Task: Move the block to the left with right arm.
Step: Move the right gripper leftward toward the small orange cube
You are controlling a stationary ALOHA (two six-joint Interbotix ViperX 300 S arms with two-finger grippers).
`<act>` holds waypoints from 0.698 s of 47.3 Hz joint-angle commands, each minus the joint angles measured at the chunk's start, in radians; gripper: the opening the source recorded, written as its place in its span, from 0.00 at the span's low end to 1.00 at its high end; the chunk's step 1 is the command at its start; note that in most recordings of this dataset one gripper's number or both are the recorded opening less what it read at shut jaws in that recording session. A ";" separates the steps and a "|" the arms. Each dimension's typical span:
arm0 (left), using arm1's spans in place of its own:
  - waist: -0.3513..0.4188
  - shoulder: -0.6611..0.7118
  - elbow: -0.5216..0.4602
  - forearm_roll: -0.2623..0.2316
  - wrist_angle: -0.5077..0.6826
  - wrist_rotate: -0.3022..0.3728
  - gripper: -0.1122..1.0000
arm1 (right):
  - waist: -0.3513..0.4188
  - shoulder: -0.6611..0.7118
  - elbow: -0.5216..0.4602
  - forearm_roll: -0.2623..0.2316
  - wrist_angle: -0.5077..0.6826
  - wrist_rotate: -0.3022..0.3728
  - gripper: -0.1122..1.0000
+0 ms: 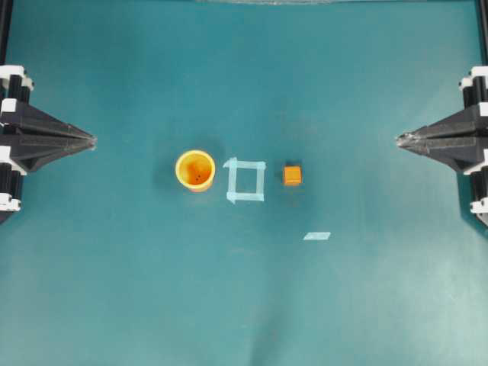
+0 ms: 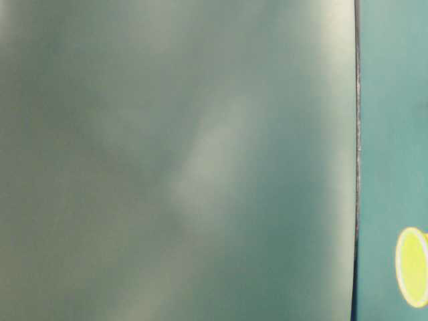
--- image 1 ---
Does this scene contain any light blue tape square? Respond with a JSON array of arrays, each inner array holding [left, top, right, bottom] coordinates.
[[223, 157, 266, 204]]

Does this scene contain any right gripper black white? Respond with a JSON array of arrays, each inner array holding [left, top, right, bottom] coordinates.
[[395, 65, 488, 230]]

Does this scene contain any orange cube block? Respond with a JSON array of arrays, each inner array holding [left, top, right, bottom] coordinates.
[[283, 165, 303, 187]]

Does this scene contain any black frame rail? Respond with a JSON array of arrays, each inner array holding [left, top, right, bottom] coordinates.
[[0, 0, 14, 66], [475, 0, 488, 66]]

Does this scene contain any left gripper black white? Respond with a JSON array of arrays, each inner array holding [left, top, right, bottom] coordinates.
[[1, 65, 96, 224]]

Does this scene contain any yellow orange plastic cup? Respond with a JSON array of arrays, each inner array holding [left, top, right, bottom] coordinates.
[[175, 149, 216, 193]]

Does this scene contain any black frame rail right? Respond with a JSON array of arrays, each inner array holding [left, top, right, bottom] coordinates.
[[475, 0, 488, 66]]

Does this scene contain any small light blue tape strip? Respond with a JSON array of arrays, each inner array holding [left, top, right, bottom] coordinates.
[[303, 232, 331, 241]]

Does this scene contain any black frame rail left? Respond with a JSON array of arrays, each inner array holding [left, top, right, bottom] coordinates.
[[0, 0, 14, 66]]

